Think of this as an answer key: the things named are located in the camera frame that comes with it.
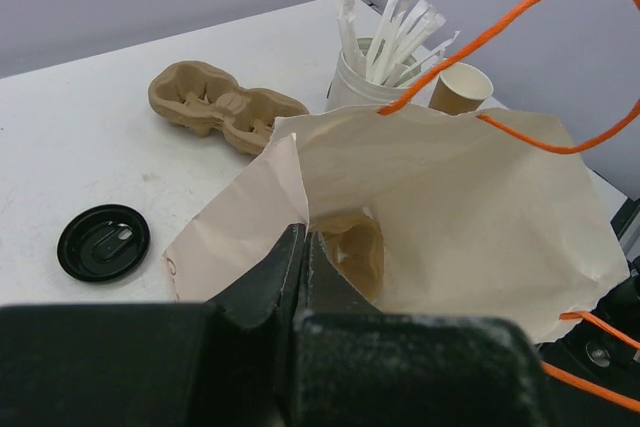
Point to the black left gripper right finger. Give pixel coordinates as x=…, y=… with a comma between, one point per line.
x=326, y=288

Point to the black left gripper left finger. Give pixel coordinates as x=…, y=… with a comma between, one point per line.
x=254, y=301

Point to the beige paper takeout bag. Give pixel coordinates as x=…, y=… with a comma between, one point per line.
x=495, y=242

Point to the brown pulp cup carrier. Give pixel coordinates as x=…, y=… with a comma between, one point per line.
x=356, y=248
x=203, y=98

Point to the brown paper coffee cup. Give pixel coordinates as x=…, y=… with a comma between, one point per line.
x=461, y=88

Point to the black plastic cup lid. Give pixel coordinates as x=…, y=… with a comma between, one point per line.
x=104, y=243

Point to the white cylindrical straw holder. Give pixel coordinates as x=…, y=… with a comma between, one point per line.
x=350, y=89

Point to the white wrapped straw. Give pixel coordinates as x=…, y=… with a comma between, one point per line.
x=352, y=52
x=413, y=70
x=378, y=38
x=411, y=27

